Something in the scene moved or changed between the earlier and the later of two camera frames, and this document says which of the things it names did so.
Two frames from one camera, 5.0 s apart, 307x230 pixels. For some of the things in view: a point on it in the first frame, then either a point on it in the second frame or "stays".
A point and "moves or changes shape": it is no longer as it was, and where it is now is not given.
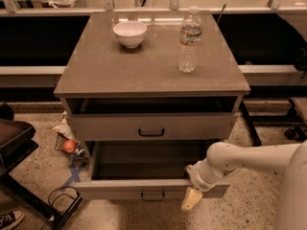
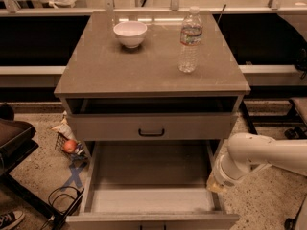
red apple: (69, 146) stays
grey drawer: (144, 170) moves or changes shape
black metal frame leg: (251, 128) stays
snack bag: (64, 128) stays
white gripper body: (198, 180) → (223, 173)
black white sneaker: (11, 218) stays
